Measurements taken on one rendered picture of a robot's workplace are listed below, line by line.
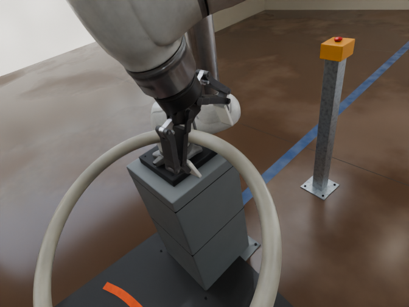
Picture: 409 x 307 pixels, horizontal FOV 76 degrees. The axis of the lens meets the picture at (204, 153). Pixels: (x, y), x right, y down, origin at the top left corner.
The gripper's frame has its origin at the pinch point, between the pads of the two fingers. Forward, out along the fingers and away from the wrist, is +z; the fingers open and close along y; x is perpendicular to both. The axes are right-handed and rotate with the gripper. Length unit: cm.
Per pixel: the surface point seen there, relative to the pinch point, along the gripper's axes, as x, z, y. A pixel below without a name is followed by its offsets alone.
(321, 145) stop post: 0, 120, -74
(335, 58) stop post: -3, 64, -94
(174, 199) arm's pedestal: -30, 48, 10
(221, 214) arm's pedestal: -23, 82, 2
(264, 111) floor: -86, 201, -138
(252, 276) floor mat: -3, 126, 20
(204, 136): -0.7, -2.8, -0.4
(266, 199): 16.5, -2.8, 6.2
